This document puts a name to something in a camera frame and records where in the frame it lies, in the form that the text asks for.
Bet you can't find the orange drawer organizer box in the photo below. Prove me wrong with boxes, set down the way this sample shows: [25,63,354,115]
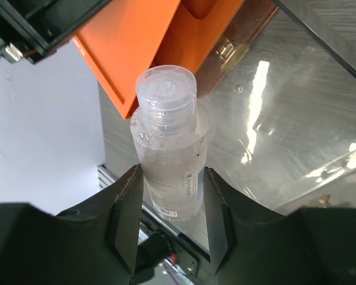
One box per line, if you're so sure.
[72,1,243,119]

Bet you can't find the clear liquid bottle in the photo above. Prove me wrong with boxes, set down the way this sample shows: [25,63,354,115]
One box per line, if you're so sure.
[130,65,209,221]

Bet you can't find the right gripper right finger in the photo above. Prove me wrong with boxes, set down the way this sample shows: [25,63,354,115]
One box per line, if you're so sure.
[204,168,356,284]

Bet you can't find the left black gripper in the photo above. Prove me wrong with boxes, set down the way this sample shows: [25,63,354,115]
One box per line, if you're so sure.
[0,0,108,64]

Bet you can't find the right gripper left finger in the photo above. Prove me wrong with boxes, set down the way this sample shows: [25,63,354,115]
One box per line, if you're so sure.
[0,165,143,284]

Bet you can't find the clear acrylic drawer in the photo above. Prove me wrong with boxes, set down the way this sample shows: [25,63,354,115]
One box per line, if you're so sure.
[202,1,356,212]

